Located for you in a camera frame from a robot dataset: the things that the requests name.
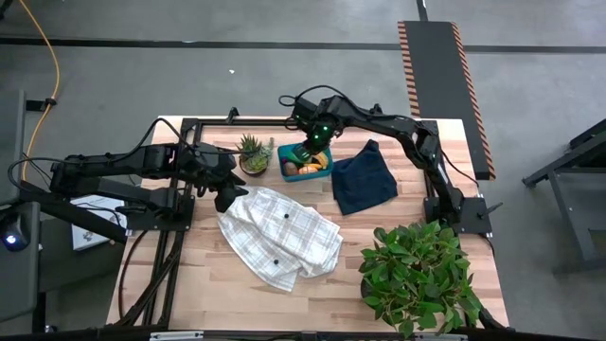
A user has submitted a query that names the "black device with light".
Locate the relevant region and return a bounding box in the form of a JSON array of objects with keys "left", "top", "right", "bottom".
[{"left": 0, "top": 212, "right": 30, "bottom": 253}]

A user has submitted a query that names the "dark grey side table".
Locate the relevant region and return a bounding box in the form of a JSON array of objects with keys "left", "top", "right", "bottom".
[{"left": 522, "top": 117, "right": 606, "bottom": 276}]

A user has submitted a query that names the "black striped-edge floor mat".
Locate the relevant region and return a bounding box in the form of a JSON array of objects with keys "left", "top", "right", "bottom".
[{"left": 396, "top": 19, "right": 497, "bottom": 181}]

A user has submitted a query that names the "black metal support beam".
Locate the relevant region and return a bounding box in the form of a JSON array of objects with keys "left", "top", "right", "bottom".
[{"left": 18, "top": 182, "right": 129, "bottom": 245}]

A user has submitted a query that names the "teal plastic tupperware container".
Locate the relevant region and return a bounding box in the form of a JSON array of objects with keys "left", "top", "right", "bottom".
[{"left": 276, "top": 141, "right": 334, "bottom": 184}]

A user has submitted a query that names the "white paper sheet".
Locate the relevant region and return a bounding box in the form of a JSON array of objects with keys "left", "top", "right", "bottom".
[{"left": 70, "top": 190, "right": 128, "bottom": 251}]

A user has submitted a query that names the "black camera mount rail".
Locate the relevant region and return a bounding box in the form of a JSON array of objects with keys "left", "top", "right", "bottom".
[{"left": 0, "top": 326, "right": 606, "bottom": 341}]

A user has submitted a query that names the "silver metal bracket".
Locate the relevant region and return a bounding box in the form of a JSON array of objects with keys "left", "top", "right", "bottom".
[
  {"left": 414, "top": 333, "right": 469, "bottom": 341},
  {"left": 150, "top": 331, "right": 205, "bottom": 341}
]

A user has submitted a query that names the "navy blue cloth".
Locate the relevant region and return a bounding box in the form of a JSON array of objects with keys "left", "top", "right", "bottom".
[{"left": 330, "top": 138, "right": 400, "bottom": 217}]

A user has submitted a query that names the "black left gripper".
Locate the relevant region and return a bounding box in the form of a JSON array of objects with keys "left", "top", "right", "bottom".
[{"left": 196, "top": 149, "right": 250, "bottom": 214}]

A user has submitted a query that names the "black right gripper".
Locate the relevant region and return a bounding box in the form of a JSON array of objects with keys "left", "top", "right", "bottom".
[{"left": 291, "top": 117, "right": 338, "bottom": 165}]

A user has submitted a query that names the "yellow cable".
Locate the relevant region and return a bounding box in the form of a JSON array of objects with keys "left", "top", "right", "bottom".
[{"left": 17, "top": 0, "right": 62, "bottom": 181}]

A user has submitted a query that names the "black floor cable bracket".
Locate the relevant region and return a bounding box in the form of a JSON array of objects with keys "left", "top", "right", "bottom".
[{"left": 26, "top": 98, "right": 58, "bottom": 113}]

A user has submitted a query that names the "large leafy green plant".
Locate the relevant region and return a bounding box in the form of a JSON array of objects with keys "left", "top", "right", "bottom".
[{"left": 357, "top": 219, "right": 483, "bottom": 339}]

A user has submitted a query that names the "dark brown cable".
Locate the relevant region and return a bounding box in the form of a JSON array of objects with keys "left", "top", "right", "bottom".
[{"left": 116, "top": 229, "right": 149, "bottom": 319}]

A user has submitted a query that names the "potted succulent plant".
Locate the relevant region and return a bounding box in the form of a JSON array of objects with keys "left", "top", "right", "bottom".
[{"left": 235, "top": 134, "right": 276, "bottom": 178}]

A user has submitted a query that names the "white plaid dish towel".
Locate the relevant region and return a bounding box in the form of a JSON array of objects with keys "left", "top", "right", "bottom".
[{"left": 216, "top": 186, "right": 345, "bottom": 294}]

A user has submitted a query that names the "black metal table frame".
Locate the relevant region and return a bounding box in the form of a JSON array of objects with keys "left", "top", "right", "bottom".
[{"left": 107, "top": 106, "right": 508, "bottom": 332}]

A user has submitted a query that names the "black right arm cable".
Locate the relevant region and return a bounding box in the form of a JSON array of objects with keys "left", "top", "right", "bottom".
[{"left": 277, "top": 84, "right": 349, "bottom": 109}]

